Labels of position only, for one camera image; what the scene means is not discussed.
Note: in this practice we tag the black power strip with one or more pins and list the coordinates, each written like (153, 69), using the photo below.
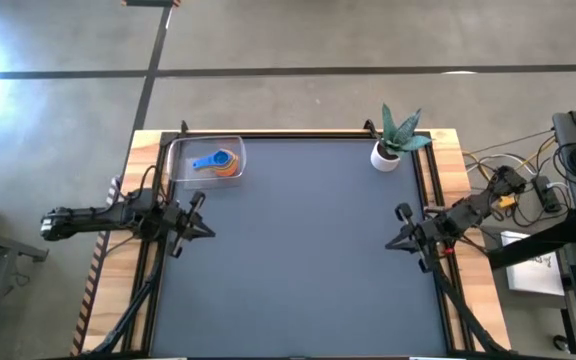
(547, 195)

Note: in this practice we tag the orange measuring cup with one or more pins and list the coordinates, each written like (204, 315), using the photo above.
(229, 173)

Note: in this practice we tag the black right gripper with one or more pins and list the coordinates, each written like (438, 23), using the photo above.
(430, 232)

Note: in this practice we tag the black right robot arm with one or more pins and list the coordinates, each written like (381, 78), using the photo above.
(473, 210)

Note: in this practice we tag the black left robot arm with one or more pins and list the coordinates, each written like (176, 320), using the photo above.
(93, 220)

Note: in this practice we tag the white paper sheet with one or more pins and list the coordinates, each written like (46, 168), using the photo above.
(533, 275)

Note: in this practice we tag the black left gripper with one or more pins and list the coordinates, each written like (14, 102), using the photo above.
(178, 222)

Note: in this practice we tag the clear plastic basket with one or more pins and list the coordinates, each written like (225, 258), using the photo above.
(183, 175)

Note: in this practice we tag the green plant in white pot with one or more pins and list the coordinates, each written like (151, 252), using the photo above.
(385, 157)

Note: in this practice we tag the blue measuring cup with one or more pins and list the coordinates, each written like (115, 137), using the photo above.
(208, 161)

